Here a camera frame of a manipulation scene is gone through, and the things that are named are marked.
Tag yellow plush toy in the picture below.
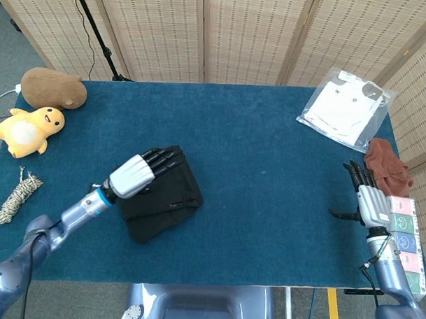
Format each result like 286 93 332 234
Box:
0 104 66 161

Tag blue table cloth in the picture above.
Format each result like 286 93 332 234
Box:
0 75 409 295

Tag pink tissue pack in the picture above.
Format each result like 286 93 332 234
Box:
396 250 425 273
385 196 418 217

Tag white table leg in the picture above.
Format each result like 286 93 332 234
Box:
283 287 294 319

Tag white power cable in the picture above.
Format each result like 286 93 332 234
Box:
0 83 22 104

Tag green tissue pack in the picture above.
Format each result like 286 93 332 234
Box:
400 268 426 303
388 213 420 234

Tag blue robot torso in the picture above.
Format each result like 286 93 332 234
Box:
118 281 293 319

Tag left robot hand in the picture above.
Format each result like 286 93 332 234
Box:
108 146 181 201

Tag black trousers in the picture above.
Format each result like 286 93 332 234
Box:
115 143 206 246

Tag white garment in plastic bag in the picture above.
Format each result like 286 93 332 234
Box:
294 65 398 155

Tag braided rope bundle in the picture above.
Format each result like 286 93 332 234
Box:
0 164 45 228

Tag brown capybara plush toy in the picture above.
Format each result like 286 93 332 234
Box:
20 66 89 111

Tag rust brown cloth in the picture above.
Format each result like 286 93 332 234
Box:
362 138 416 197

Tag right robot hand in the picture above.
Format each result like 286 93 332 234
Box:
328 159 393 229

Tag black tripod stand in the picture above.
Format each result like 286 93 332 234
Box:
70 0 137 83

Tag blue tissue pack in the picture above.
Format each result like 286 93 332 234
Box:
390 230 423 255

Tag black hanging cable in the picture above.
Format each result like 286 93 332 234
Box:
67 0 97 80

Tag blue floor cable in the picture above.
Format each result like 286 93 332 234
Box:
308 288 318 319

